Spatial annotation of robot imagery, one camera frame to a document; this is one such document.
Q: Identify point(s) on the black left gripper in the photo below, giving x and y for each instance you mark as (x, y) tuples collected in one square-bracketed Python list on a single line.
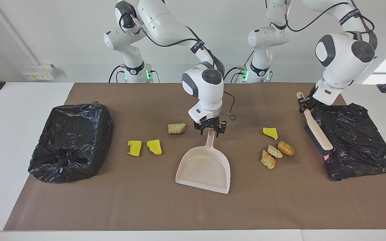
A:
[(312, 100)]

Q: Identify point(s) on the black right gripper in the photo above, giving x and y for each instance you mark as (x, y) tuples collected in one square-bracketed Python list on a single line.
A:
[(213, 123)]

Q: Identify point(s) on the beige plastic dustpan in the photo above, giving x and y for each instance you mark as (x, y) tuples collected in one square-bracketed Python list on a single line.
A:
[(203, 167)]

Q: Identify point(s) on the yellow sponge wedge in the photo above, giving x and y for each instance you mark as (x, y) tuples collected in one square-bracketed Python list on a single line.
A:
[(270, 133)]

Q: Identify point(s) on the brown bread roll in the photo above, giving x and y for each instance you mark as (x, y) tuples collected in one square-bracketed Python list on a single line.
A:
[(286, 148)]

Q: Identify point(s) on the pale dumpling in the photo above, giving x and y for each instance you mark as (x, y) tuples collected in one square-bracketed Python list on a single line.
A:
[(275, 151)]

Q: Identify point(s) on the yellow sponge chunk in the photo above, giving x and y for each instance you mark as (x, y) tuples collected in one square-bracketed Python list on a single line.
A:
[(154, 147)]

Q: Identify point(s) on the orange striped croissant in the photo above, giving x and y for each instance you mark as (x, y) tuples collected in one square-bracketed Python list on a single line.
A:
[(268, 160)]

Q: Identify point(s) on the notched yellow sponge piece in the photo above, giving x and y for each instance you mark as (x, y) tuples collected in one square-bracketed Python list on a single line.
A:
[(134, 148)]

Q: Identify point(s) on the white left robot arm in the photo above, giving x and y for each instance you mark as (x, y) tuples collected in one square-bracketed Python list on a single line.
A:
[(343, 63)]

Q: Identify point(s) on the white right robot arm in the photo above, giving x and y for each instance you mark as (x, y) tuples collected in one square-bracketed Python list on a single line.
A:
[(199, 87)]

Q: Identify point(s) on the pink bin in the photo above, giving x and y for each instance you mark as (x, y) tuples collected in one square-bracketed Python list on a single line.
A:
[(325, 156)]

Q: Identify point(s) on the black plastic trash bag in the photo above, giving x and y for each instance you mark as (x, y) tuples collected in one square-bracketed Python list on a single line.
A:
[(69, 140), (357, 144)]

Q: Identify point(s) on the brown paper table mat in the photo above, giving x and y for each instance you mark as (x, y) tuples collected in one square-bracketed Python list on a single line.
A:
[(146, 201)]

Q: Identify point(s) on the white wall socket box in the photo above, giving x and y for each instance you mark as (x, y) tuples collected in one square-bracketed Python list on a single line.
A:
[(39, 72)]

